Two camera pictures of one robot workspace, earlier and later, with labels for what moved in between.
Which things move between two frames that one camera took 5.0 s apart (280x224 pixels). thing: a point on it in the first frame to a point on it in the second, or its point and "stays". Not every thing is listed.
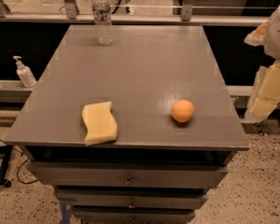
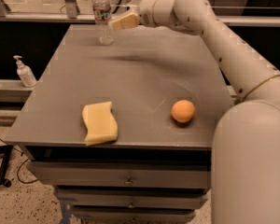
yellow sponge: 101,124 stays
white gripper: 278,35 to 146,13
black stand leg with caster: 5,150 stays
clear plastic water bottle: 102,7 stays
